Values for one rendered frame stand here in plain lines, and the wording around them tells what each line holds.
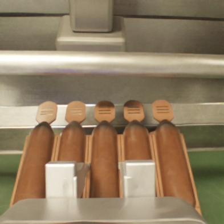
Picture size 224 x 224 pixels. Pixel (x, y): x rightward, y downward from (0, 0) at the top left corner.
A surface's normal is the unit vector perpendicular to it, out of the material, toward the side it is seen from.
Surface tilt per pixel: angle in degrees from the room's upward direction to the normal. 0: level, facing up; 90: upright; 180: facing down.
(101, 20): 90
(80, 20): 90
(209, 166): 2
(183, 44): 90
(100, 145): 16
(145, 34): 90
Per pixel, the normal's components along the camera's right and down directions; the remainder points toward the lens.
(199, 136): 0.01, 0.70
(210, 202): -0.01, -0.72
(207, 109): 0.00, 0.16
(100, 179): -0.24, -0.69
